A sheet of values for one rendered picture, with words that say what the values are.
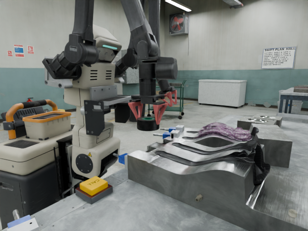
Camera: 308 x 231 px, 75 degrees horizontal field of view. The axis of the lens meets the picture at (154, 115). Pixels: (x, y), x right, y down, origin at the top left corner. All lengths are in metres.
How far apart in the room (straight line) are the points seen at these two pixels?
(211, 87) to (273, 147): 6.73
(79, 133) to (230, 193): 0.73
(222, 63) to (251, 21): 1.64
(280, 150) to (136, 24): 0.71
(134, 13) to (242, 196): 0.59
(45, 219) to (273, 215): 0.54
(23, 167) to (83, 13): 0.73
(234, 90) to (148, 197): 6.80
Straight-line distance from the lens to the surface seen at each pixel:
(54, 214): 0.64
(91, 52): 0.81
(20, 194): 1.21
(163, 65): 0.65
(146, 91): 0.66
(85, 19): 0.80
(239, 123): 1.39
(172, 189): 0.63
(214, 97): 7.57
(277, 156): 0.94
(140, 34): 0.68
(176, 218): 0.58
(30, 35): 6.25
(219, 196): 0.56
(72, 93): 1.05
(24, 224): 0.55
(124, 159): 0.79
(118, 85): 6.97
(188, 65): 9.02
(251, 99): 8.07
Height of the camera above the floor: 1.16
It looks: 12 degrees down
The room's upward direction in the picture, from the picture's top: straight up
